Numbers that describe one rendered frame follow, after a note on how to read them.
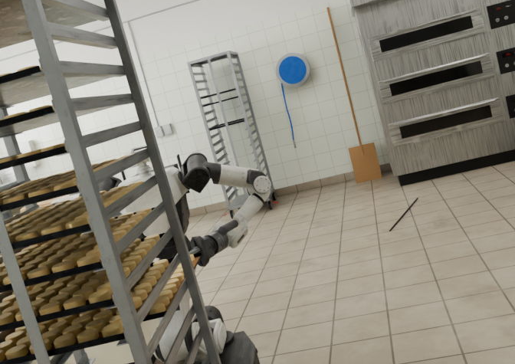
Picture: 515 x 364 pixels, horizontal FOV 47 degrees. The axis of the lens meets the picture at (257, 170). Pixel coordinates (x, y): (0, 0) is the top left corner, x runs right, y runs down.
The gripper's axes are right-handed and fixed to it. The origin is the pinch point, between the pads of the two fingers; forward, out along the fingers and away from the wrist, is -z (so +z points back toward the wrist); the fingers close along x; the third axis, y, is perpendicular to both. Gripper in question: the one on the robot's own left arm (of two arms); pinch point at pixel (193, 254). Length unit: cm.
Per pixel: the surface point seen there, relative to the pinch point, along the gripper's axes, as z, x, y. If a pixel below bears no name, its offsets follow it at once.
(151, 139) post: -30, 49, 25
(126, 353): 29, -63, -98
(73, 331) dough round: -83, 10, 34
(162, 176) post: -30, 37, 25
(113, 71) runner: -41, 72, 29
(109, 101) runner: -51, 63, 35
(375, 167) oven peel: 454, -60, -127
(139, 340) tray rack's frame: -82, 8, 56
